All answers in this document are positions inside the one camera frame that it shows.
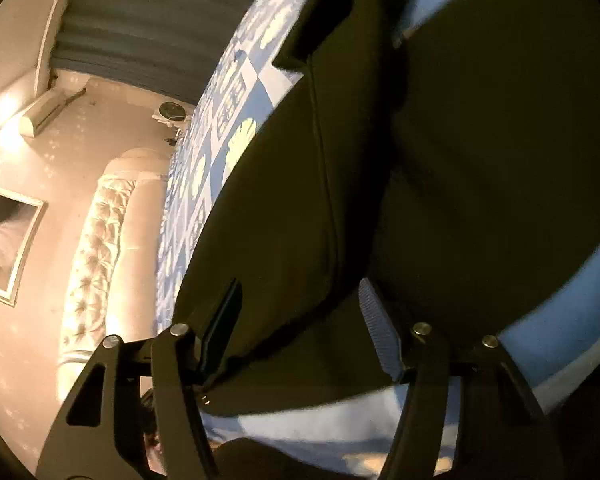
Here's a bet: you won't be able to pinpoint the black pants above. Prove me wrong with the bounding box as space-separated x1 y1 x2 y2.
174 0 600 416

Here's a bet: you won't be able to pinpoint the blue patterned bedsheet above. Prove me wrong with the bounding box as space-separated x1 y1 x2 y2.
157 0 600 479

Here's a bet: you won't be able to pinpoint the cream tufted headboard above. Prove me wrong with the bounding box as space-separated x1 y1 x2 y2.
56 148 169 402

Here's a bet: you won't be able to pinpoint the small table fan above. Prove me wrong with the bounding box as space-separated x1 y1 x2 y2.
152 101 188 128

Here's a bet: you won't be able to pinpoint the dark green curtain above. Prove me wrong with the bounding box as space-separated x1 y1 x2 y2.
50 0 254 104

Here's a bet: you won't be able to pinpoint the framed wall picture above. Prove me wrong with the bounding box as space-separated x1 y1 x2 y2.
0 187 46 307

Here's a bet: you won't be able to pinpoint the white wall air conditioner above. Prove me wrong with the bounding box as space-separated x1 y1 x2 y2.
18 88 86 138

